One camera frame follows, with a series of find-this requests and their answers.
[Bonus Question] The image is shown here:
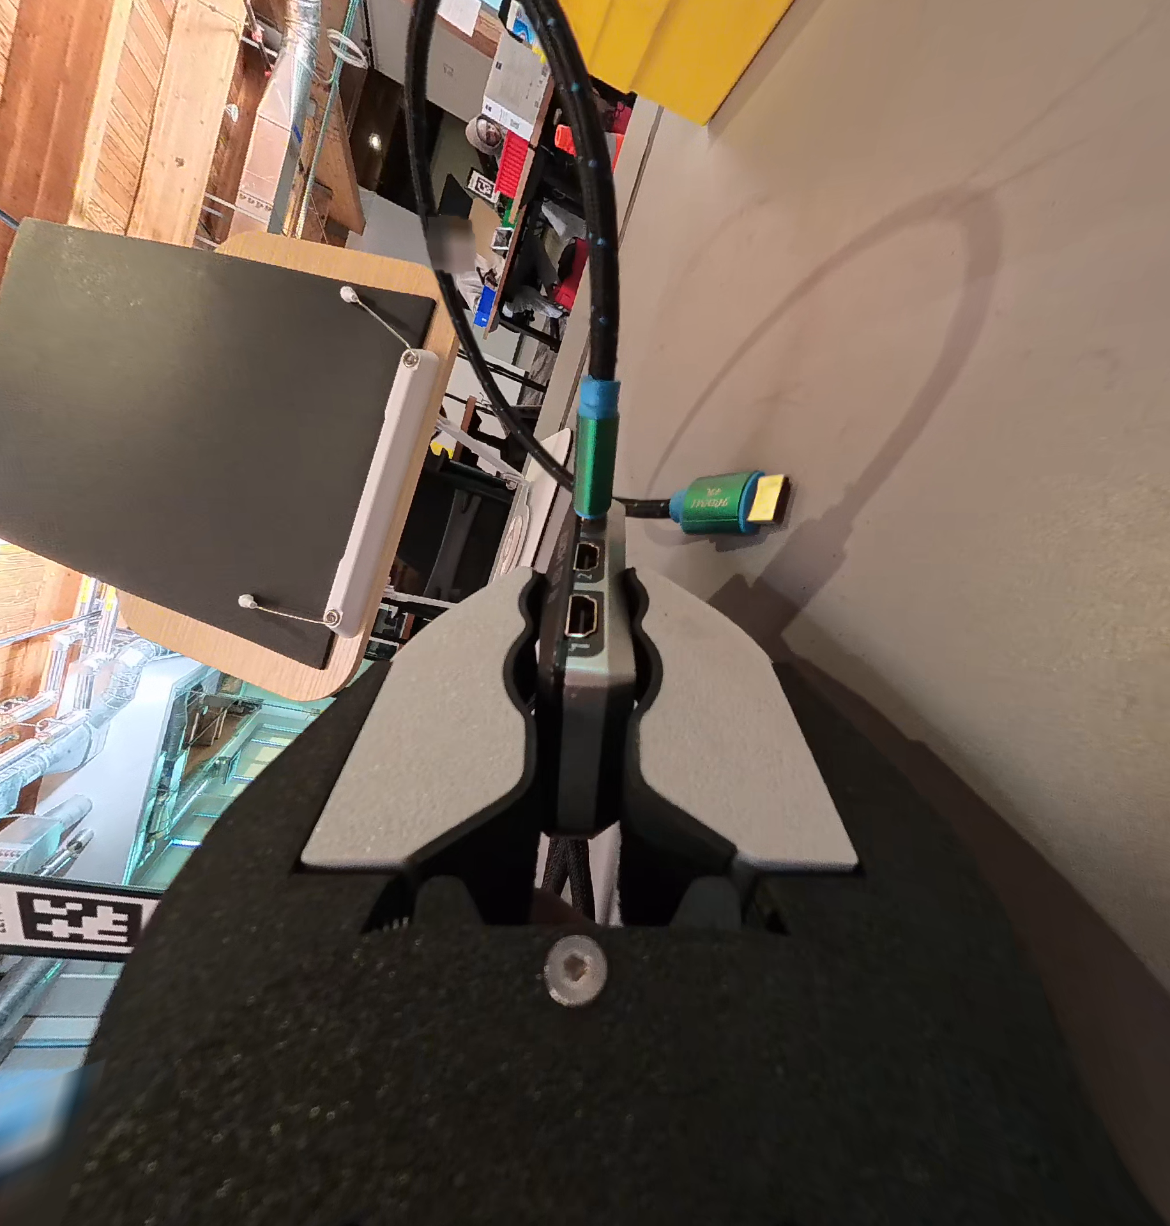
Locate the white panel stand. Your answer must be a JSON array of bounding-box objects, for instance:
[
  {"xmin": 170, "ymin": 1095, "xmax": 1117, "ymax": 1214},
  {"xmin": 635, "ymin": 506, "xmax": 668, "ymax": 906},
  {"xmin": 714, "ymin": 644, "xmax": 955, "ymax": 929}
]
[{"xmin": 236, "ymin": 283, "xmax": 447, "ymax": 633}]

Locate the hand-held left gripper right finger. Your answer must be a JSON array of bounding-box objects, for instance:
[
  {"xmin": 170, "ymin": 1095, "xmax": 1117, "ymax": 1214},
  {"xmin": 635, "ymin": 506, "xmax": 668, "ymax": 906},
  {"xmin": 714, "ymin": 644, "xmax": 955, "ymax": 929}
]
[{"xmin": 619, "ymin": 582, "xmax": 861, "ymax": 890}]

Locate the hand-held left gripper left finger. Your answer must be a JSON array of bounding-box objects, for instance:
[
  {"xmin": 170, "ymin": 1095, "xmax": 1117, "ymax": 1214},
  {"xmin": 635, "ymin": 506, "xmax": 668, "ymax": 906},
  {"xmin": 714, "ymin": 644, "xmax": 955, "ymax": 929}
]
[{"xmin": 301, "ymin": 578, "xmax": 544, "ymax": 905}]

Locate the wooden-framed black panel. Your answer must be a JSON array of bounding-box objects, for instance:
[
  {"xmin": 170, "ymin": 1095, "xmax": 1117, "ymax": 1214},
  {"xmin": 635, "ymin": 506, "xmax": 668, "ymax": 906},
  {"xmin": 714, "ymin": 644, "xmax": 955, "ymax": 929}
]
[{"xmin": 0, "ymin": 216, "xmax": 456, "ymax": 702}]

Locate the black hdmi switch with cable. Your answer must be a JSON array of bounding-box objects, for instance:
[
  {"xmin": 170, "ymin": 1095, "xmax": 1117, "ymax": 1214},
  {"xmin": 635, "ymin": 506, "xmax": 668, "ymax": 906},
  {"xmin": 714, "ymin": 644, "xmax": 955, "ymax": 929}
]
[{"xmin": 535, "ymin": 513, "xmax": 643, "ymax": 920}]

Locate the yellow plastic bin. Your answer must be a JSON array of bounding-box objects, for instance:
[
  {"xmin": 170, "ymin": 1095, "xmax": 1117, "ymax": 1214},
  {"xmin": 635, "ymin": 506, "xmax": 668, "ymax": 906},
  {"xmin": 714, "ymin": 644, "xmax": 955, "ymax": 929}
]
[{"xmin": 553, "ymin": 0, "xmax": 797, "ymax": 126}]

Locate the silver ventilation duct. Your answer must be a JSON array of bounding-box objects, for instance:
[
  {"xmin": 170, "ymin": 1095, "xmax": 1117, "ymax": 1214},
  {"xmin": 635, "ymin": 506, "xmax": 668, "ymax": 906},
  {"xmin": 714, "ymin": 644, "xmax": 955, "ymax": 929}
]
[{"xmin": 278, "ymin": 0, "xmax": 371, "ymax": 241}]

